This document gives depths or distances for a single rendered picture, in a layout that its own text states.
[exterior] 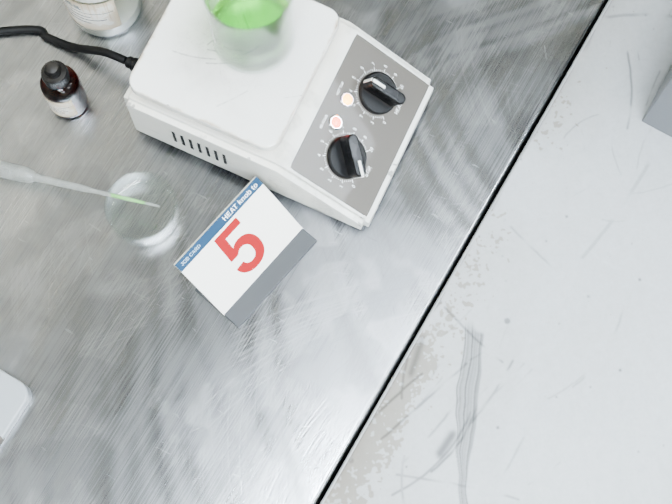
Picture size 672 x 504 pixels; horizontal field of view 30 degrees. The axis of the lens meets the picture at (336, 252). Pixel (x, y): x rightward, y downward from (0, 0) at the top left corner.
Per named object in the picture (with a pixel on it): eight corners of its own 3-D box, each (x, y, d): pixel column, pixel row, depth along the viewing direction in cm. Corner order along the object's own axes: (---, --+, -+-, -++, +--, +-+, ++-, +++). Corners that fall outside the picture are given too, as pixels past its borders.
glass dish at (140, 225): (161, 168, 98) (158, 158, 96) (192, 228, 96) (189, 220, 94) (97, 198, 97) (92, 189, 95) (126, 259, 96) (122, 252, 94)
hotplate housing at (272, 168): (433, 93, 100) (443, 52, 92) (365, 237, 96) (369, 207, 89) (183, -15, 102) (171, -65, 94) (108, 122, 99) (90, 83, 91)
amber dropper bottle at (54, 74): (65, 77, 100) (47, 40, 93) (96, 97, 99) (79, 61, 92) (42, 106, 99) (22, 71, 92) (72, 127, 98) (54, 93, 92)
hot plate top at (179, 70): (344, 18, 93) (344, 12, 92) (274, 157, 90) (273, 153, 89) (198, -45, 94) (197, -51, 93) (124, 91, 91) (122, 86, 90)
